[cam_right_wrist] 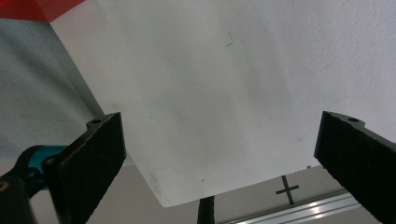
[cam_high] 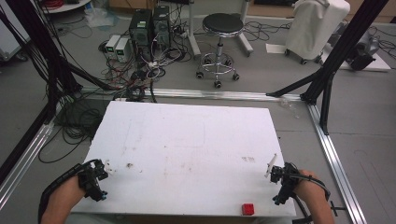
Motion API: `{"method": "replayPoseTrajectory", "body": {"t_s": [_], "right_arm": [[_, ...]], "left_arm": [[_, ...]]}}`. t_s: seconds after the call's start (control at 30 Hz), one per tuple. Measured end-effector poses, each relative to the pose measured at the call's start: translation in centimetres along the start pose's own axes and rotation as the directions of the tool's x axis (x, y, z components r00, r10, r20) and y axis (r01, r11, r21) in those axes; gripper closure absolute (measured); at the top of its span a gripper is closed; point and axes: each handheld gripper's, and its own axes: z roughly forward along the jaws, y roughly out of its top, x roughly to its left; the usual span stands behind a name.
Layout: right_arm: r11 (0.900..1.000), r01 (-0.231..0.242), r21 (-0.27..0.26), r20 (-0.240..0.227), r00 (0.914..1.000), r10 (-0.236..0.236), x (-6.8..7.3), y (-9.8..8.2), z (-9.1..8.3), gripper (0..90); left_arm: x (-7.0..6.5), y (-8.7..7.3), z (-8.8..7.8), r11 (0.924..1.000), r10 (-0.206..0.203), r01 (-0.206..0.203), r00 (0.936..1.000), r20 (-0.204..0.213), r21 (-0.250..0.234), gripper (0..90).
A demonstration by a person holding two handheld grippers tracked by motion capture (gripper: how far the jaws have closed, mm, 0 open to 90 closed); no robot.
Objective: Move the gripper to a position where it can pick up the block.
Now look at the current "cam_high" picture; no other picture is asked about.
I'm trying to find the red cube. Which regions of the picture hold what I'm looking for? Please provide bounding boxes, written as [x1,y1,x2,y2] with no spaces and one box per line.
[241,203,255,217]

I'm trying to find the black frame post with cables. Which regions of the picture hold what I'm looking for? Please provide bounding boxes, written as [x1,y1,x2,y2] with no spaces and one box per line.
[0,0,120,125]

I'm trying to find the white equipment case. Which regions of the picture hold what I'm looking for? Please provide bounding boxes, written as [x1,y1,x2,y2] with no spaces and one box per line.
[0,12,32,63]

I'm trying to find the round white table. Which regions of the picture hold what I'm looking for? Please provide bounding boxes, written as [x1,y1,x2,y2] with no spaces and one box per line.
[39,0,93,15]

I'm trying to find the clear plastic bag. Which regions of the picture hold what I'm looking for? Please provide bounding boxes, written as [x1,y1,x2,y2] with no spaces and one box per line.
[83,6,120,30]

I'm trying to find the white covered wheeled machine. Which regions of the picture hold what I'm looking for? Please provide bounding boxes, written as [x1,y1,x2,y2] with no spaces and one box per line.
[284,0,351,65]

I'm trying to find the white power supply unit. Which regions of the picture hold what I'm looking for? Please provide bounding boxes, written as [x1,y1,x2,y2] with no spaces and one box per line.
[105,34,121,60]
[114,37,131,63]

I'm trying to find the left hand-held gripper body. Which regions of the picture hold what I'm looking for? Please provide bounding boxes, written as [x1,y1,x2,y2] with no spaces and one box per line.
[77,159,109,203]

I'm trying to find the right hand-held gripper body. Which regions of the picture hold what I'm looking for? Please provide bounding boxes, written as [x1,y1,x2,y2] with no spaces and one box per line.
[270,161,303,206]

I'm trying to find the person's left hand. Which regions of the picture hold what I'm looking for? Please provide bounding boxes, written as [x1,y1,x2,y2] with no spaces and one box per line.
[61,175,88,204]

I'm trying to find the tangle of floor cables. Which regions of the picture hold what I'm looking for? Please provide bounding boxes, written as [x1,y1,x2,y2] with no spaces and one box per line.
[97,40,192,104]

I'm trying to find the grey device on board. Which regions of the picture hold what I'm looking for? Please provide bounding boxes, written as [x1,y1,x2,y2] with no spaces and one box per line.
[345,29,381,72]

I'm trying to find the white floor board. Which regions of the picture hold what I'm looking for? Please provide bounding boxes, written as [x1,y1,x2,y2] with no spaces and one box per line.
[319,46,392,73]

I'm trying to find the slim black computer tower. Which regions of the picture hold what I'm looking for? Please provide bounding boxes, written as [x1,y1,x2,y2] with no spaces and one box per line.
[151,5,172,49]

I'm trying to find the black braced frame post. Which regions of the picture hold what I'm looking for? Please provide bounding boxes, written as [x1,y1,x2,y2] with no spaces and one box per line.
[266,0,390,136]

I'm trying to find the black round stool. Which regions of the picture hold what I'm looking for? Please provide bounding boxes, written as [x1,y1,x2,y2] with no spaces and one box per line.
[195,12,246,90]

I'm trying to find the large black computer tower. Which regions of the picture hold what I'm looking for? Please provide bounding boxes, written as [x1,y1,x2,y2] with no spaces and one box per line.
[128,8,154,62]

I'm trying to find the coil of black cables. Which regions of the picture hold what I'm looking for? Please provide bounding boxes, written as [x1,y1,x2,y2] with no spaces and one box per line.
[37,96,110,165]

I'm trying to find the long aluminium floor rail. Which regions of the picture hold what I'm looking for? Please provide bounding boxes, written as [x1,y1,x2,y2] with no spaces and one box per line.
[78,86,304,103]

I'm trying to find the white table leg frame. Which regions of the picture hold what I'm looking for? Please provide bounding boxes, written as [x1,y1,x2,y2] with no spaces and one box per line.
[186,0,255,59]

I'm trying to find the person's right hand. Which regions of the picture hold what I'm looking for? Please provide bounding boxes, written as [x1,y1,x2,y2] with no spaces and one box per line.
[292,169,320,200]

